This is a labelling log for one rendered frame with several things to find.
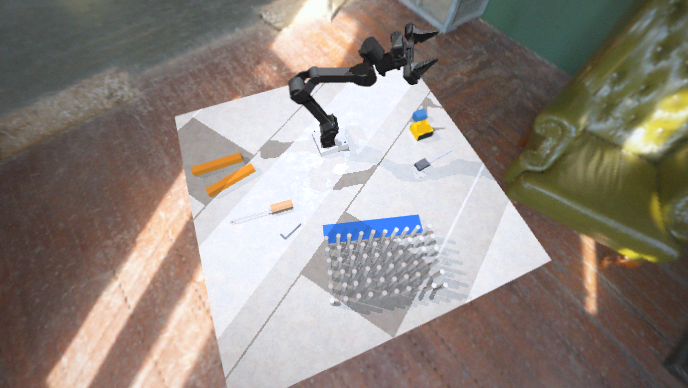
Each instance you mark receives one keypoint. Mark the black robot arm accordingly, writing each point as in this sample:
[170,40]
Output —
[362,74]

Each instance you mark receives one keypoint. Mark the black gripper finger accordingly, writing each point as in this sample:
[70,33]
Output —
[419,68]
[423,35]

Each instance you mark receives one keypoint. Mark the orange flat bar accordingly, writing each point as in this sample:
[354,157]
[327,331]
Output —
[229,180]
[217,164]

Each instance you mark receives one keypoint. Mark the small blue block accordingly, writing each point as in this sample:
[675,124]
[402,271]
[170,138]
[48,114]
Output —
[419,115]

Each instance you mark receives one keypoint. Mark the yellow block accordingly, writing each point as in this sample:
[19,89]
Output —
[421,129]

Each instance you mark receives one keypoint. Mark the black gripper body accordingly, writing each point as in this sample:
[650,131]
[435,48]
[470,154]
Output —
[408,51]

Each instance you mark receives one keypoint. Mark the blue taped strip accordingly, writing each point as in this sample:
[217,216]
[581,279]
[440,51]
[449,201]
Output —
[366,226]

